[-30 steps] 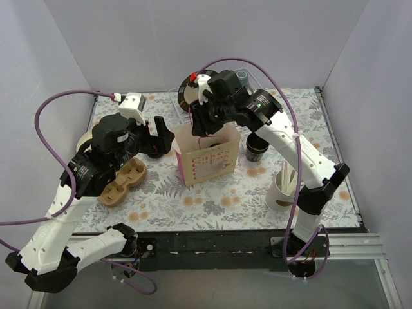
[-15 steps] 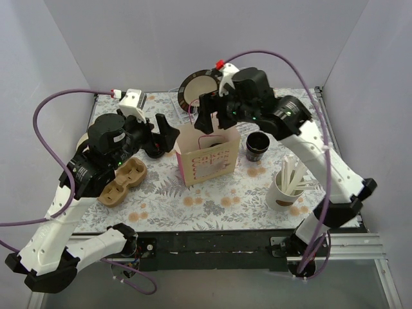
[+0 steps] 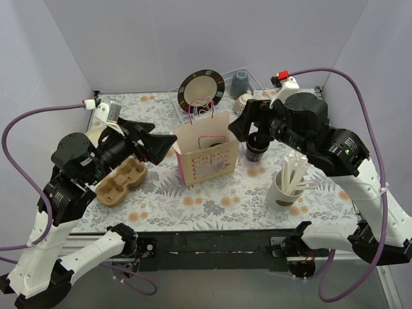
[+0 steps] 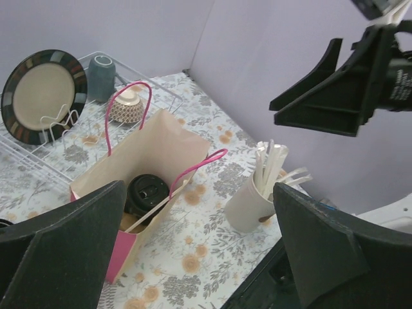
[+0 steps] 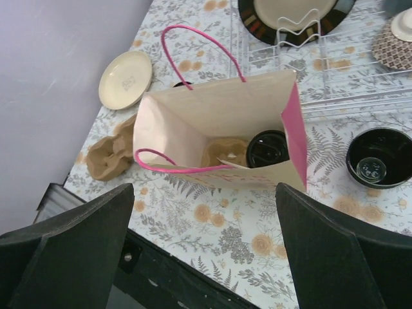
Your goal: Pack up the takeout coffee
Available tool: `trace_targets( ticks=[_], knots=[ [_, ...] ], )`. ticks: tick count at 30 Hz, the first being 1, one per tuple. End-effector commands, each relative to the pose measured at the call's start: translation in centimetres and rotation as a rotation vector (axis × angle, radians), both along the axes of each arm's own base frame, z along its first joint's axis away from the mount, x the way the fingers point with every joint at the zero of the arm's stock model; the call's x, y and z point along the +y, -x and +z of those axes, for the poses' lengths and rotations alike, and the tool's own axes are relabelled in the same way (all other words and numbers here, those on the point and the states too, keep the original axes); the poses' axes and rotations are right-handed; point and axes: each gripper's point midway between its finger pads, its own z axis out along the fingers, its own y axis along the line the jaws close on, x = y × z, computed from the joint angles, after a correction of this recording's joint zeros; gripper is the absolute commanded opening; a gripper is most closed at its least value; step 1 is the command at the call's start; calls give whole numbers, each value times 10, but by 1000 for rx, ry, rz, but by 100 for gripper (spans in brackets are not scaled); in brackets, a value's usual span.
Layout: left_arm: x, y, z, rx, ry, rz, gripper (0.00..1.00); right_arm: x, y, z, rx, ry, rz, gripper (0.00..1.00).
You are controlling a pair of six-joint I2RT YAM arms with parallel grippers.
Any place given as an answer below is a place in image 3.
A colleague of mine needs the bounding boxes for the floral tablecloth mat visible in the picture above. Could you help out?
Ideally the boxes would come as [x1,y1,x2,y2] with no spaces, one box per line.
[62,88,361,231]

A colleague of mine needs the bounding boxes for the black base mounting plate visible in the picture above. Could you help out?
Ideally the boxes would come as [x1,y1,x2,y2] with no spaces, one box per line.
[100,230,334,273]

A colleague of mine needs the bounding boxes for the dark rimmed plate in rack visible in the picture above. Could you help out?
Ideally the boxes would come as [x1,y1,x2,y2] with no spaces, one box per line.
[178,70,225,114]

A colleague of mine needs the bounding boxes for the white cup with stirrers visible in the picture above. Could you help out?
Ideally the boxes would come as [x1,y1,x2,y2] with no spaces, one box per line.
[265,151,314,212]

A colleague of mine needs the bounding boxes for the aluminium frame rail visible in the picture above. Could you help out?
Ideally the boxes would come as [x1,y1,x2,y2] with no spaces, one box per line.
[27,234,403,309]

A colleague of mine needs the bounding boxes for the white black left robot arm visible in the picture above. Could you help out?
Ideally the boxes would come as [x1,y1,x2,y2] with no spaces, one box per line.
[1,121,177,308]

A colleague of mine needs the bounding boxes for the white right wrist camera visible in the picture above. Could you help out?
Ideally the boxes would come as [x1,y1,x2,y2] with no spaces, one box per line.
[270,70,300,107]

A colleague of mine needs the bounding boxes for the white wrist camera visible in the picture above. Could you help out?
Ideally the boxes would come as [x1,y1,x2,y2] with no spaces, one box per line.
[93,99,122,125]
[270,70,300,107]

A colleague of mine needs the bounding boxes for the paper bag pink handles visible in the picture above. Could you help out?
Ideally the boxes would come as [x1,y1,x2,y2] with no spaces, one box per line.
[171,111,239,187]

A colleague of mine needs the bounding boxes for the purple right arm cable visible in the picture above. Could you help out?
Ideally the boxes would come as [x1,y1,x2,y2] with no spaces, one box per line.
[288,67,389,303]

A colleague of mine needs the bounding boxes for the patterned ceramic bowl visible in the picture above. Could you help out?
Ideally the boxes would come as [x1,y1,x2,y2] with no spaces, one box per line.
[234,93,254,115]

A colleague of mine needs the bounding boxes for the cream plate on table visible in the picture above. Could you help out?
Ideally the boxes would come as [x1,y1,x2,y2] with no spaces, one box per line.
[85,127,105,148]

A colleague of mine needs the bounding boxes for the white wire dish rack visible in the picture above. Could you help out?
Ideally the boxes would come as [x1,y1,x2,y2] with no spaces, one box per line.
[168,68,274,124]

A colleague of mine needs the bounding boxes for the grey green mug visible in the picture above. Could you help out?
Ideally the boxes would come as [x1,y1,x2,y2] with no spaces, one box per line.
[230,70,254,99]

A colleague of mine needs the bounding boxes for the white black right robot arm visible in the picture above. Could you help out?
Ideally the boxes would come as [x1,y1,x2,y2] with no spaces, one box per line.
[228,93,411,266]

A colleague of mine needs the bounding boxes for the brown cardboard cup carrier stack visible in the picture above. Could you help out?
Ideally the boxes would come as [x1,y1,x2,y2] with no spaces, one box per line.
[95,157,147,208]

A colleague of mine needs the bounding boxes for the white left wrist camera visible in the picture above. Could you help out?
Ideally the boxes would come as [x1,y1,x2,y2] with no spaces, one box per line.
[93,99,122,125]

